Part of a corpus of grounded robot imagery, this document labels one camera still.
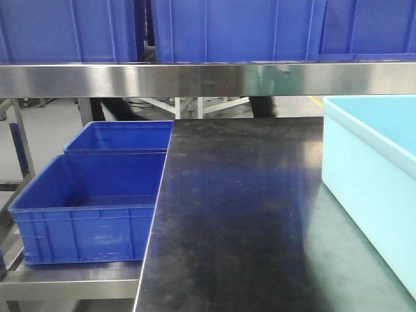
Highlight white metal frame legs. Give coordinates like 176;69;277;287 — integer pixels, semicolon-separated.
138;97;249;120

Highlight stainless steel shelf beam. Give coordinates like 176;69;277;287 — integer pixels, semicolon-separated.
1;62;415;98

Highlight near blue plastic crate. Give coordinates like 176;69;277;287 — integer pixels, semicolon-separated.
9;153;166;265

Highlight upper left blue crate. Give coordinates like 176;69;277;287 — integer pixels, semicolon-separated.
1;1;146;64

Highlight far blue plastic crate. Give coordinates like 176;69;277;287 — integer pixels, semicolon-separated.
63;120;174;154

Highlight blue plastic crate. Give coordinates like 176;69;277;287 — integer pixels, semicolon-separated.
63;120;174;154
9;153;166;265

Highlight upper right blue crate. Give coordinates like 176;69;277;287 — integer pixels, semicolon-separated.
319;0;415;62

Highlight black work table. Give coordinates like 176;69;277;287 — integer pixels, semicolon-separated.
133;117;415;311

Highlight light blue plastic tub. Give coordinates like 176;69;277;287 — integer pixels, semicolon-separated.
322;94;415;294

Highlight low steel side shelf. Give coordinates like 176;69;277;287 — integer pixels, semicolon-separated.
1;99;142;311

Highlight upper middle blue crate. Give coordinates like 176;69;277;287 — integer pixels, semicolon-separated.
151;1;326;63

